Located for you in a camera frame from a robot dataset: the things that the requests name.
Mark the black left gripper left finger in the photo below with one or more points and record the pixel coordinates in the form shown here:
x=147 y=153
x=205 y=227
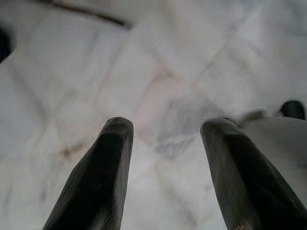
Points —
x=100 y=179

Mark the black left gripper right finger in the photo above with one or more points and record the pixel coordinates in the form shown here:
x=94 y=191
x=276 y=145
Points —
x=244 y=187

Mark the metal clothes rack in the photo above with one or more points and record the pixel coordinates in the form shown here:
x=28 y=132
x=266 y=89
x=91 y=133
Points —
x=124 y=22

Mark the silver robot left leg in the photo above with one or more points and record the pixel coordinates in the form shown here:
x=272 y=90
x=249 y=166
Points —
x=283 y=139

